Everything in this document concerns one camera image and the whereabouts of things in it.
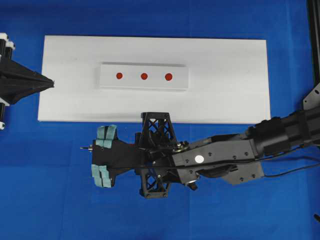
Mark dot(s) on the large white base board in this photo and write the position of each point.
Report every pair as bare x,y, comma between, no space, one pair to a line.
229,82

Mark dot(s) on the blue table cloth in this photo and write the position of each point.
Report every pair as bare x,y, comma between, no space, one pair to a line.
46,187

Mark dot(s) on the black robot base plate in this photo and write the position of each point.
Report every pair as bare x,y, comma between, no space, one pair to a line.
312,100

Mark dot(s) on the red handled soldering iron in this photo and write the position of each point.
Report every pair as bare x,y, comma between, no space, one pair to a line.
87,148

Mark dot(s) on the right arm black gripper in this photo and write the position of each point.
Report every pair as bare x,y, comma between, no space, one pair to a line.
158,143

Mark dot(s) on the black object at edge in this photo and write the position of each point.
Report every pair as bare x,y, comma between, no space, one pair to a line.
316,217

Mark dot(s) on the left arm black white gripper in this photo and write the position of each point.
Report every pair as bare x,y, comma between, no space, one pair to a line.
11,93

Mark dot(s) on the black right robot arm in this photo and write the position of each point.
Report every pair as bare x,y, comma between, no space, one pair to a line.
237,157

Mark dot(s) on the black aluminium frame post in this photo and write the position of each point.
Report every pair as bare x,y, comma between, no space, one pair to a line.
313,9

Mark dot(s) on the small white marked plate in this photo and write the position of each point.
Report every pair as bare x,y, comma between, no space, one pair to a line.
142,76

